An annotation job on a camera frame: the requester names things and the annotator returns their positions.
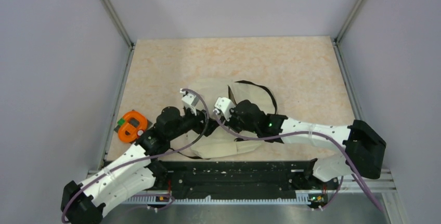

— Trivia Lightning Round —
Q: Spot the orange tape dispenser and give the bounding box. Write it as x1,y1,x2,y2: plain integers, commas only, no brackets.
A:
114,110,153,143

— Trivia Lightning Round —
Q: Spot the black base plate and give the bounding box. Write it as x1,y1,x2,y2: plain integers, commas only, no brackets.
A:
151,161,339,200

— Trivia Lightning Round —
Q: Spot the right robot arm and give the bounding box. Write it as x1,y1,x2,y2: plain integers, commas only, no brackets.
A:
213,98,386,189

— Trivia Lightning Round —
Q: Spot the beige canvas backpack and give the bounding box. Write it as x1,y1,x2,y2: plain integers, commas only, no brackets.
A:
189,78,278,160

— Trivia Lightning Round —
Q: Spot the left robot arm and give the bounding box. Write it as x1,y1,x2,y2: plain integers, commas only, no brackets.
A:
61,107,210,223

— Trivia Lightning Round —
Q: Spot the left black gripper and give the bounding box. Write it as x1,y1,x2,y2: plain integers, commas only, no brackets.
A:
168,104,221,141

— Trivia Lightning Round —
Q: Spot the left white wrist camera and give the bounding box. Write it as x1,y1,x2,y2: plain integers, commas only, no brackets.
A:
180,89,199,116

